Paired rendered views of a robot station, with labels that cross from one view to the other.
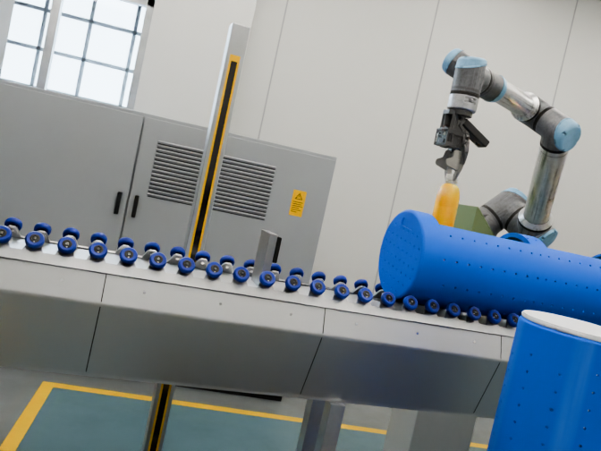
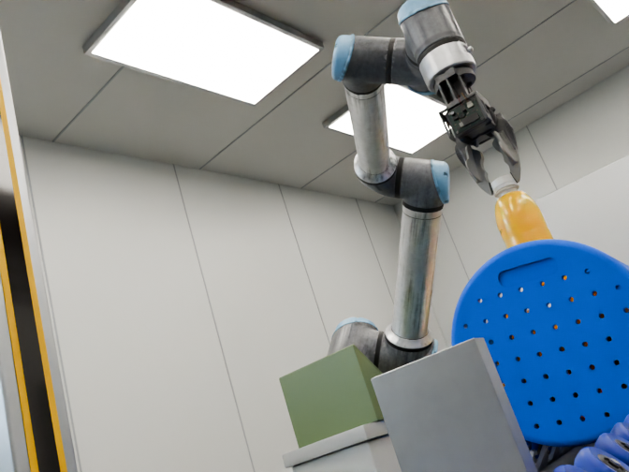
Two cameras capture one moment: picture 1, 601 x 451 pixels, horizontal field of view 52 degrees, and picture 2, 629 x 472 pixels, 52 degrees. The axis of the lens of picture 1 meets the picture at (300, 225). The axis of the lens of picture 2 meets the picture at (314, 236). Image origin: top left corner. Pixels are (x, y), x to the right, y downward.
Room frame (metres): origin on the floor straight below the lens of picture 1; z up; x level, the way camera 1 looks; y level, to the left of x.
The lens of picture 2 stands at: (1.42, 0.50, 1.02)
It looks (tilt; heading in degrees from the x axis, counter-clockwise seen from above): 19 degrees up; 317
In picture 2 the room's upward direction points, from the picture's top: 18 degrees counter-clockwise
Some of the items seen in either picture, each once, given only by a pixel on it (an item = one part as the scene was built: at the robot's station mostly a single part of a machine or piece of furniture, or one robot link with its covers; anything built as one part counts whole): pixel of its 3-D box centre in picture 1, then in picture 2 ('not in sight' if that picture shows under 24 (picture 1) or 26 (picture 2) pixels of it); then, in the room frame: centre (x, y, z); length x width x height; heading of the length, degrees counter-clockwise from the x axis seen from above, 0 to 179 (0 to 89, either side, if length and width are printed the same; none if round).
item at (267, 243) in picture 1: (266, 258); (463, 449); (1.80, 0.08, 1.00); 0.10 x 0.04 x 0.15; 18
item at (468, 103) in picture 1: (462, 105); (450, 68); (1.94, -0.41, 1.58); 0.10 x 0.09 x 0.05; 19
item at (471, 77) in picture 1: (469, 77); (431, 31); (1.95, -0.41, 1.67); 0.10 x 0.09 x 0.12; 134
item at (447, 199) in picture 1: (444, 210); (529, 242); (1.96, -0.43, 1.25); 0.07 x 0.07 x 0.19
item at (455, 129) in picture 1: (454, 130); (465, 108); (1.95, -0.40, 1.50); 0.09 x 0.08 x 0.12; 109
